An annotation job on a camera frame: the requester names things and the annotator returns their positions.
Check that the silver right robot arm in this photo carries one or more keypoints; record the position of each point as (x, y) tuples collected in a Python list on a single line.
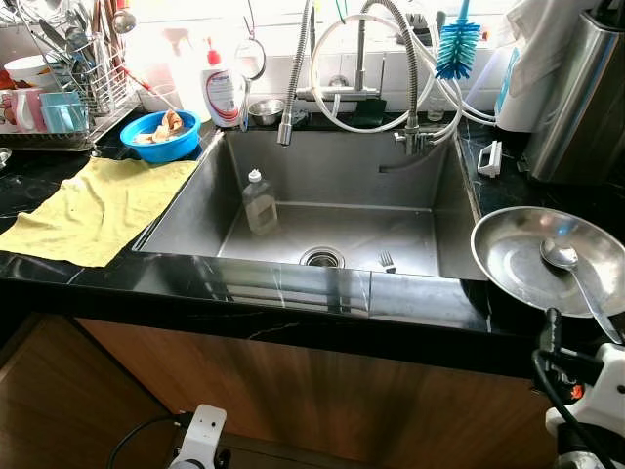
[(586, 451)]

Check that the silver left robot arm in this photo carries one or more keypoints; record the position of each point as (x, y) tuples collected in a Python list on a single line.
[(190, 464)]

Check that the wooden kitchen cabinet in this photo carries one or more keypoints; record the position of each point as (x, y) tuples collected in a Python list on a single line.
[(293, 391)]

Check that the steel spoon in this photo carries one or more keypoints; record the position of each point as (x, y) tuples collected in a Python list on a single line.
[(562, 254)]

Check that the round steel plate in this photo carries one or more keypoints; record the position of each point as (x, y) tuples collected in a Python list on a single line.
[(508, 264)]

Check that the small steel fork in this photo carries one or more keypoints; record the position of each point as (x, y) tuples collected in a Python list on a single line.
[(387, 261)]

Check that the stainless steel knife block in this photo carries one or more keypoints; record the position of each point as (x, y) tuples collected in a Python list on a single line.
[(581, 107)]

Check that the steel sink drain strainer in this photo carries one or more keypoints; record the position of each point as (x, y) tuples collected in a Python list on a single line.
[(321, 257)]

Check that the stainless steel sink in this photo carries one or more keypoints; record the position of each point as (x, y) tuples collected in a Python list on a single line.
[(332, 210)]

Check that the clear bottle white cap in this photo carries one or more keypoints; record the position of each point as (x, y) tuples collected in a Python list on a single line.
[(259, 200)]

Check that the yellow cloth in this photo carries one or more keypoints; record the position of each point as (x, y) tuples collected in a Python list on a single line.
[(98, 210)]

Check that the grey gooseneck tap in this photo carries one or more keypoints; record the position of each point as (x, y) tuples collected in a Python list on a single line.
[(412, 88)]

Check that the green sponge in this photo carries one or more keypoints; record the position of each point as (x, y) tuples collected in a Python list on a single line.
[(369, 110)]

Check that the blue bottle brush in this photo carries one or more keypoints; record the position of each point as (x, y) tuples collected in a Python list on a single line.
[(457, 49)]

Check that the blue plastic bowl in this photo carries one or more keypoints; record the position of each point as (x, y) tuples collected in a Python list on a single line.
[(161, 151)]

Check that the steel faucet base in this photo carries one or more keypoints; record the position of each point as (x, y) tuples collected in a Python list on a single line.
[(337, 95)]

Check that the brown food scraps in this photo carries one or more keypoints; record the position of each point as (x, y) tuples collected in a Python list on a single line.
[(166, 124)]

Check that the small steel bowl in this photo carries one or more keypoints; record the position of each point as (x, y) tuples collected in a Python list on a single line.
[(266, 110)]

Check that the steel spring faucet spout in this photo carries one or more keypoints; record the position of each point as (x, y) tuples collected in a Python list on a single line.
[(296, 78)]

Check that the white dish soap bottle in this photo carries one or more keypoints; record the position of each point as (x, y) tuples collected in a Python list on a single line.
[(223, 93)]

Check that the teal cup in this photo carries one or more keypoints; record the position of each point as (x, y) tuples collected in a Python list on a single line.
[(63, 112)]

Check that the pink cup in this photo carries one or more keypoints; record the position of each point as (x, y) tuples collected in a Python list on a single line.
[(21, 109)]

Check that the white bowl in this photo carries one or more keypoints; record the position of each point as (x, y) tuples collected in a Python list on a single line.
[(29, 70)]

